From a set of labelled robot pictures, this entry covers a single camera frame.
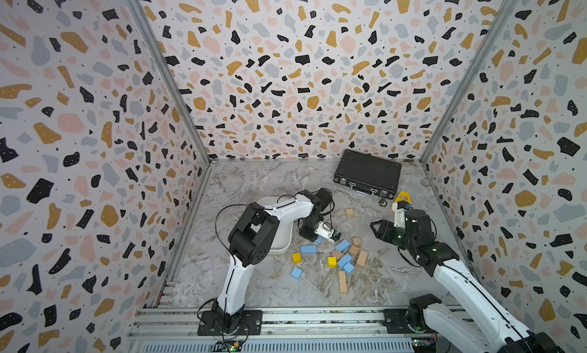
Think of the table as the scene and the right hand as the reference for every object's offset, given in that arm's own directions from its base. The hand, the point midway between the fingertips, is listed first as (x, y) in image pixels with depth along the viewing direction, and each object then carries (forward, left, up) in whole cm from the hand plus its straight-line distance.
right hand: (376, 225), depth 82 cm
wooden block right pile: (-7, +4, -12) cm, 15 cm away
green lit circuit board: (-35, +48, -13) cm, 61 cm away
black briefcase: (+33, -3, -9) cm, 34 cm away
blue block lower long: (-8, +10, -13) cm, 18 cm away
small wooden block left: (-6, +13, -12) cm, 19 cm away
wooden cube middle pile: (-4, +7, -12) cm, 15 cm away
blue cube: (-14, +28, -11) cm, 33 cm away
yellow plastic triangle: (+23, -19, -14) cm, 33 cm away
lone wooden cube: (+13, +7, -12) cm, 20 cm away
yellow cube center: (-9, +15, -13) cm, 22 cm away
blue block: (-1, +20, -10) cm, 23 cm away
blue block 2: (-4, +25, -13) cm, 28 cm away
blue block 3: (-2, +11, -13) cm, 17 cm away
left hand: (+4, +21, -13) cm, 25 cm away
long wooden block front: (-16, +12, -13) cm, 24 cm away
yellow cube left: (-8, +29, -11) cm, 32 cm away
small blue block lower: (-11, +9, -12) cm, 19 cm away
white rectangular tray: (0, +35, -13) cm, 37 cm away
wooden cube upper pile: (0, +5, -13) cm, 14 cm away
